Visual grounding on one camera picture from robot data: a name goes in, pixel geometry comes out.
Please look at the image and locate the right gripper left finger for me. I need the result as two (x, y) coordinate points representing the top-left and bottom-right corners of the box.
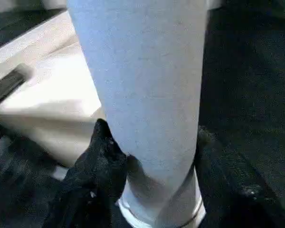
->
(47, 118), (129, 228)

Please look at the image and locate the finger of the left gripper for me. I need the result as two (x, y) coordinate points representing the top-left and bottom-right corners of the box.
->
(0, 65), (31, 110)

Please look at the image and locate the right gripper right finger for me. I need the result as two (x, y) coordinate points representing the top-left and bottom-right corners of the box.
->
(194, 127), (285, 228)

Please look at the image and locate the white plastic table top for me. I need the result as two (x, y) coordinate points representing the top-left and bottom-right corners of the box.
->
(0, 9), (105, 168)

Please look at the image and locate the white plastic table leg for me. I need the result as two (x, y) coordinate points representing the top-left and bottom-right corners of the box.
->
(66, 0), (211, 228)

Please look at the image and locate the black table mat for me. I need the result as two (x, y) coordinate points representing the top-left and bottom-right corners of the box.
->
(0, 0), (285, 228)

